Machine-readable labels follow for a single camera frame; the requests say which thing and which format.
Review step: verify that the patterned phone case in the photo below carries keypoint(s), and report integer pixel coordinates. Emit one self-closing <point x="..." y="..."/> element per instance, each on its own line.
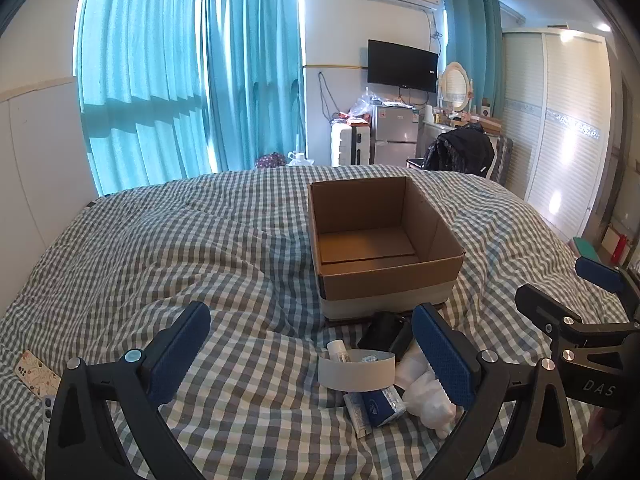
<point x="37" y="372"/>

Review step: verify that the silver suitcase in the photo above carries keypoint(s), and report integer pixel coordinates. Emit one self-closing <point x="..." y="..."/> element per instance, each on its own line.
<point x="502" y="157"/>

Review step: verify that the black pouch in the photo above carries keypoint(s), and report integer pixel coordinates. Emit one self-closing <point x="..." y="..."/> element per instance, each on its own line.
<point x="385" y="332"/>

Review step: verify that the wide turquoise curtain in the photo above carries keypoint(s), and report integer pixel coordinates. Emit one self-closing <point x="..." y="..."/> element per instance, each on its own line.
<point x="145" y="85"/>

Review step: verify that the small white bottle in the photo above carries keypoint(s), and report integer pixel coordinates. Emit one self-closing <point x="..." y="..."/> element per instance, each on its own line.
<point x="336" y="347"/>

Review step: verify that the black wall television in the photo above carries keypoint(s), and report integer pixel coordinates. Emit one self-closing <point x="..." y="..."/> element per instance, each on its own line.
<point x="402" y="65"/>

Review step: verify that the red bottle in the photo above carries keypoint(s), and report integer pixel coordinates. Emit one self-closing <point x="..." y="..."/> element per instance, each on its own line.
<point x="621" y="247"/>

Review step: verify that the white tube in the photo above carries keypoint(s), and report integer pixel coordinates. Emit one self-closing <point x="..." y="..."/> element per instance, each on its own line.
<point x="357" y="415"/>

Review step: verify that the white dressing table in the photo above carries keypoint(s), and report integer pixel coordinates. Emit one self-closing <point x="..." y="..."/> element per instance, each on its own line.
<point x="430" y="122"/>

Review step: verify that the clear plastic bags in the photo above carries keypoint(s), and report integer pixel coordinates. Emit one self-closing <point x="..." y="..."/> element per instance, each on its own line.
<point x="365" y="105"/>

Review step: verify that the oval white mirror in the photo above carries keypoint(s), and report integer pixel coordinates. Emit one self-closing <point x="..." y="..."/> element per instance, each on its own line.
<point x="455" y="85"/>

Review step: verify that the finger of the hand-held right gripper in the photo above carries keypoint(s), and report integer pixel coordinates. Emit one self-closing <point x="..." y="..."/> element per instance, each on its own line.
<point x="542" y="307"/>
<point x="597" y="271"/>

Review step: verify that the white paper band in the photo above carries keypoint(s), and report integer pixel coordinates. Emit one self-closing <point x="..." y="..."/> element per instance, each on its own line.
<point x="355" y="375"/>

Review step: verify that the floral bag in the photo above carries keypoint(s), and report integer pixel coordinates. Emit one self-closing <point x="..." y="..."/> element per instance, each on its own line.
<point x="270" y="161"/>

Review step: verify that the silver fridge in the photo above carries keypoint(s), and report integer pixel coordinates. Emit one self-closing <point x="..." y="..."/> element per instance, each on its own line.
<point x="395" y="132"/>

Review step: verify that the light blue phone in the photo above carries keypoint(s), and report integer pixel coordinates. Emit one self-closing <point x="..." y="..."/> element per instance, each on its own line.
<point x="47" y="412"/>

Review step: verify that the wooden chair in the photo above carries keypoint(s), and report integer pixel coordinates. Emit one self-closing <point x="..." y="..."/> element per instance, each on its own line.
<point x="414" y="162"/>

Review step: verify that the black jacket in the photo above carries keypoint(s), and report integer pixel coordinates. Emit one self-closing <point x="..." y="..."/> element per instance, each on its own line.
<point x="460" y="152"/>

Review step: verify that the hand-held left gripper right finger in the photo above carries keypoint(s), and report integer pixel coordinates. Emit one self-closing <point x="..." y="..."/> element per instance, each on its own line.
<point x="445" y="355"/>

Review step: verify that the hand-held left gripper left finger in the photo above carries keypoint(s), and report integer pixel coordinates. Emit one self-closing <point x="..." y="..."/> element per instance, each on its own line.
<point x="182" y="355"/>

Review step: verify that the narrow turquoise curtain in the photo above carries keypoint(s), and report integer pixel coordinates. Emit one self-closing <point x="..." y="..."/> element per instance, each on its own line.
<point x="472" y="40"/>

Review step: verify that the green topped stool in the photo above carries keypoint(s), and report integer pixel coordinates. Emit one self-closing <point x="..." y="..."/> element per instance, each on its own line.
<point x="587" y="249"/>

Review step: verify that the white slatted wardrobe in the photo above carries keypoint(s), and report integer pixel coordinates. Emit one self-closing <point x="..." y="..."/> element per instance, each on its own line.
<point x="560" y="125"/>

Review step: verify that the white suitcase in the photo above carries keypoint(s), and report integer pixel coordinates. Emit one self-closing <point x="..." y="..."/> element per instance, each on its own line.
<point x="350" y="145"/>

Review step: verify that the white plush toy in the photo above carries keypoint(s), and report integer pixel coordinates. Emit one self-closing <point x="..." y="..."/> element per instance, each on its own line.
<point x="425" y="395"/>

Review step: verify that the clear water jug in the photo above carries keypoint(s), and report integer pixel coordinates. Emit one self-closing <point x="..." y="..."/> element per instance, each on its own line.
<point x="300" y="160"/>

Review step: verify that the person's right hand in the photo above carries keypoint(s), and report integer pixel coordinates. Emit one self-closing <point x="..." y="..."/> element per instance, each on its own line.
<point x="597" y="430"/>

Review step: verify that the grey checked blanket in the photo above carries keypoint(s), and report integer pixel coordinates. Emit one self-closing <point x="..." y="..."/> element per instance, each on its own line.
<point x="200" y="240"/>

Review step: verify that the brown cardboard box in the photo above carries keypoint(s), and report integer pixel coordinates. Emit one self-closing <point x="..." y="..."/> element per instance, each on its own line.
<point x="491" y="125"/>

